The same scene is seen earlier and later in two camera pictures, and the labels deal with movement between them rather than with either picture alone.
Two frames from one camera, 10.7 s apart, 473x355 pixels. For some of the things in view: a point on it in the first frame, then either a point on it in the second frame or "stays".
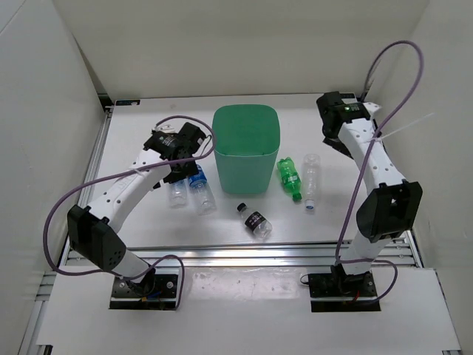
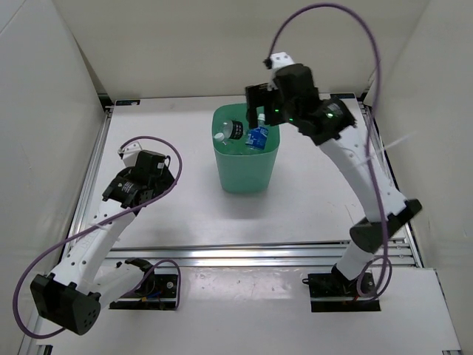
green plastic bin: [247, 148] stays
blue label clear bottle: [201, 193] to [257, 136]
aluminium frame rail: [248, 254] stays
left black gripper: [190, 171] to [165, 181]
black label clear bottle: [255, 222] to [233, 129]
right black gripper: [339, 147] to [258, 96]
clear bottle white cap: [311, 180] to [220, 137]
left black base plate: [154, 292] stays
